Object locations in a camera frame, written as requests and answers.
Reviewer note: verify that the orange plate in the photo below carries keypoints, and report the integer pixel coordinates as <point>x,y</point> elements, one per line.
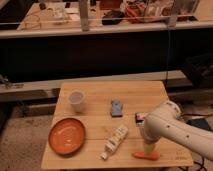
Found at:
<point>67,136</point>

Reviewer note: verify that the black and white box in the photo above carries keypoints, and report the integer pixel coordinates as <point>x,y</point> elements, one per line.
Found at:
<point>139,118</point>

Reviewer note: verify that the blue sponge block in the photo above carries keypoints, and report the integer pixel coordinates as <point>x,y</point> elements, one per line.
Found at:
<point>116,108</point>

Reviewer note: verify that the black bag on shelf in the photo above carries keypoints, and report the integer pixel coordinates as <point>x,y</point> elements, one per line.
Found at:
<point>112,17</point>

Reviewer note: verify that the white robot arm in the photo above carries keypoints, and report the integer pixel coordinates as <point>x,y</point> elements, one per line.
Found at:
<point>163,121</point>

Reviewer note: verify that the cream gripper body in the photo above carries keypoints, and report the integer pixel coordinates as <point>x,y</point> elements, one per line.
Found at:
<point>148,148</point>

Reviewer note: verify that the grey metal post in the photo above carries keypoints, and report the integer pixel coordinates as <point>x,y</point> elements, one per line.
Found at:
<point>83,9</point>

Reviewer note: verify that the orange pepper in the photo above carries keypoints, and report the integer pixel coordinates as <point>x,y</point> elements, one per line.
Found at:
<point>151,156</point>

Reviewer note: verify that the black power adapter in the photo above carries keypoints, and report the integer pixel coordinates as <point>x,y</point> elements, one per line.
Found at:
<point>199,123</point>

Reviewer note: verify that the orange red cloth bag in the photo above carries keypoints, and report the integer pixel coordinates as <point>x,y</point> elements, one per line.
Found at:
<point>135,13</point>

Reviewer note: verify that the white ceramic cup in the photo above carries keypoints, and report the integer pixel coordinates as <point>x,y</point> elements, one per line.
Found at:
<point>76,99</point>

